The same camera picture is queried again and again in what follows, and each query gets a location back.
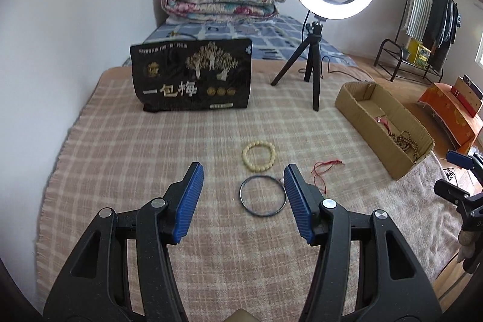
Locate yellow box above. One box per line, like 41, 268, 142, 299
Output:
407, 39, 431, 65

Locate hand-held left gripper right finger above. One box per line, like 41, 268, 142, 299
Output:
283, 164, 443, 322

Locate black metal clothes rack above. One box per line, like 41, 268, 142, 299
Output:
373, 0, 463, 83

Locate dark hanging clothes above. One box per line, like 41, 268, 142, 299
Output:
430, 0, 463, 70

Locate brown bead necklace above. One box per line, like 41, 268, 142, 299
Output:
390, 131, 416, 157

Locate dark flat box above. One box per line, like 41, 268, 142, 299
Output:
462, 75, 483, 98

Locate ring light black cable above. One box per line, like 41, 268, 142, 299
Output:
300, 16, 378, 82

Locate red string bracelet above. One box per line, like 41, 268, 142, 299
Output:
311, 160, 345, 194

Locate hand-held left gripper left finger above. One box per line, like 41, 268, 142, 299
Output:
43, 161, 205, 322

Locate dark thin bangle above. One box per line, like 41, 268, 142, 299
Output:
239, 175, 287, 218

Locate red flat box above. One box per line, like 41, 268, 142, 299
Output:
451, 88, 478, 118

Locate blue patterned bed sheet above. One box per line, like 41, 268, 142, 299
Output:
123, 14, 357, 67

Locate black printed snack bag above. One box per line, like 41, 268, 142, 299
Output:
130, 37, 253, 113

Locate floor cables with adapter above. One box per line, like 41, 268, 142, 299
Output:
440, 156, 460, 180

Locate beige plaid blanket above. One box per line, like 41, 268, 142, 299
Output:
36, 58, 469, 322

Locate cardboard box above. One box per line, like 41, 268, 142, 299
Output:
335, 81, 436, 180

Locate person's right hand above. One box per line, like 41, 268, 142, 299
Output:
458, 229, 478, 273

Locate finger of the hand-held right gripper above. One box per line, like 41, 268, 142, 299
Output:
446, 151, 483, 177
433, 179, 483, 211

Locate cream bead bracelet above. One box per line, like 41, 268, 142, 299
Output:
242, 142, 275, 172

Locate orange cloth covered table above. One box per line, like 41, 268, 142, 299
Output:
417, 82, 483, 157

